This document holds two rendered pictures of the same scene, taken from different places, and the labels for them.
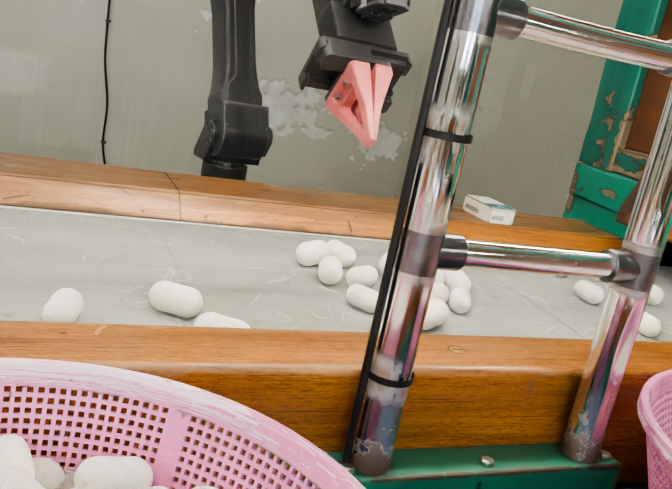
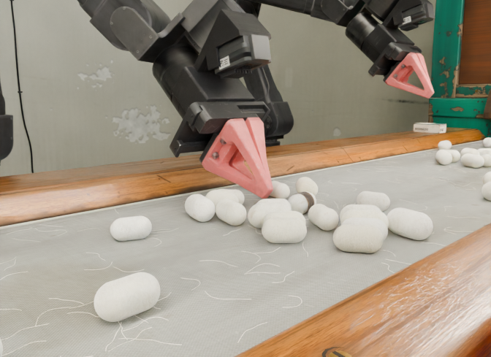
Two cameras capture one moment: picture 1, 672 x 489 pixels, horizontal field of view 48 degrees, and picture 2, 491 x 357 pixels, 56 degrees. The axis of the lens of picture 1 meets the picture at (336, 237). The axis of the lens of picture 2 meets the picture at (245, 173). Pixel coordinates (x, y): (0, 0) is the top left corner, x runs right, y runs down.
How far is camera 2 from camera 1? 0.55 m
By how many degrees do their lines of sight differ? 19
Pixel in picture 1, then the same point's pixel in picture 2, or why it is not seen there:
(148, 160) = not seen: hidden behind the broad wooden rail
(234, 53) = (264, 74)
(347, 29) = (396, 37)
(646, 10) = (454, 12)
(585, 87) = (327, 73)
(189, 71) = (79, 114)
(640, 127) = (465, 71)
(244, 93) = (275, 96)
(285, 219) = (384, 150)
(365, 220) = (407, 143)
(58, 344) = not seen: outside the picture
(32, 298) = (452, 198)
